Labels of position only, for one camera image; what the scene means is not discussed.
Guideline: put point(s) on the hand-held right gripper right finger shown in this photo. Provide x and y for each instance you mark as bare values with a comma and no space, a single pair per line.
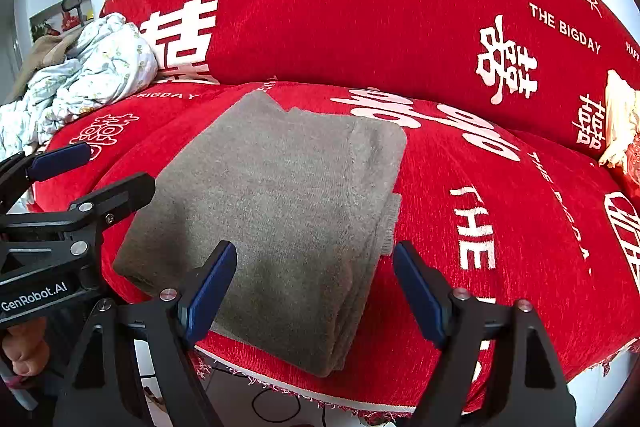
420,292

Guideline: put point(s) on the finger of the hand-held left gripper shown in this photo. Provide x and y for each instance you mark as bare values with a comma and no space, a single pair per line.
60,161
125,194

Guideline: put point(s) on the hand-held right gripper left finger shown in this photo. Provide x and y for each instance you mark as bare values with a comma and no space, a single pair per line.
210,292

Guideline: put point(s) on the grey knitted sweater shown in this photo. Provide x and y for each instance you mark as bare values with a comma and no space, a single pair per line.
280,207

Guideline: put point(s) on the person's left hand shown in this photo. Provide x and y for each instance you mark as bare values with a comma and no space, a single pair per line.
25,347

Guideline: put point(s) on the pale floral quilt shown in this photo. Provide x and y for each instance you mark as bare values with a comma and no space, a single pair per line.
100,67

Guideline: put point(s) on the brown cloth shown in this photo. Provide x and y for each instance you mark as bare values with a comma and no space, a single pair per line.
47,49

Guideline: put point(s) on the red embroidered pillow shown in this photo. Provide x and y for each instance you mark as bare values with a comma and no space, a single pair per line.
631,159

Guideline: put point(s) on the red printed sofa cover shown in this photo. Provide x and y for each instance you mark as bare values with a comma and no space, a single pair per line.
400,32

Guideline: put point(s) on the cream plush cloth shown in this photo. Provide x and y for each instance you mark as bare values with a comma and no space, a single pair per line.
620,122

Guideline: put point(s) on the wall poster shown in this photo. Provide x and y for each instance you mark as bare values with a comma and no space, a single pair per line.
42,24

